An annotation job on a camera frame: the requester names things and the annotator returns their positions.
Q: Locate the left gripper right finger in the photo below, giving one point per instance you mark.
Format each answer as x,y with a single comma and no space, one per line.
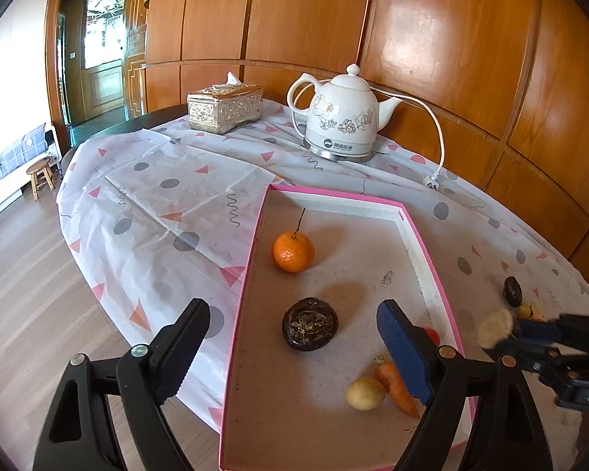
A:
436,381

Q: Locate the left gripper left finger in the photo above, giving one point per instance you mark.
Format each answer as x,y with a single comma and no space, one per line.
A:
150,374

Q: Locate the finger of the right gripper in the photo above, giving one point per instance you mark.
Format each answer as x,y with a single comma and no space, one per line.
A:
544,332

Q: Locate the small yellow-green fruit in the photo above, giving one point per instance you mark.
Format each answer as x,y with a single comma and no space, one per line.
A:
529,311

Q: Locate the red tomato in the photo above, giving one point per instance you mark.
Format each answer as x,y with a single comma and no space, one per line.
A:
433,335

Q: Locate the dark brown oblong fruit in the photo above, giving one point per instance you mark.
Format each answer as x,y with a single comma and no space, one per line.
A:
512,292

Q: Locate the small orange carrot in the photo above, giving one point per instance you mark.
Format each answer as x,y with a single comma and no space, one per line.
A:
389,376

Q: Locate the tan small round fruit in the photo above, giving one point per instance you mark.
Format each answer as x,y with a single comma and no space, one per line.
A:
365,394

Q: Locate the round dark brown fruit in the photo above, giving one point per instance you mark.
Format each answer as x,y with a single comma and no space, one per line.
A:
309,324

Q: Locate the orange tangerine with stem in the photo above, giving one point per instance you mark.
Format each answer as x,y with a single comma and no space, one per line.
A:
292,251

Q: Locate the patterned white tablecloth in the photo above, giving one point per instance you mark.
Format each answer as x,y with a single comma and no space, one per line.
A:
156,218

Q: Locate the pink shallow tray box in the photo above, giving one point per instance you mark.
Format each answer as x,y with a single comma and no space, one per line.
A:
285,409

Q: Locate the small wooden stool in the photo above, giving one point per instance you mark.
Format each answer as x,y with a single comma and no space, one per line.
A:
40,171

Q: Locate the blue plaid sofa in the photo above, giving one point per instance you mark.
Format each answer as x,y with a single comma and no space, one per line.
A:
40,143

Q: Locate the white ceramic electric kettle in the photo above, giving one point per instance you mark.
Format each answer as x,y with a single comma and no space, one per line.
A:
344,117

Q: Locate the ornate cream tissue box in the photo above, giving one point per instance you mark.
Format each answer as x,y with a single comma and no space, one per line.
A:
219,108

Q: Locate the wooden door with window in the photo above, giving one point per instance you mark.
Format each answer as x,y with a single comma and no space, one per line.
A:
94,65

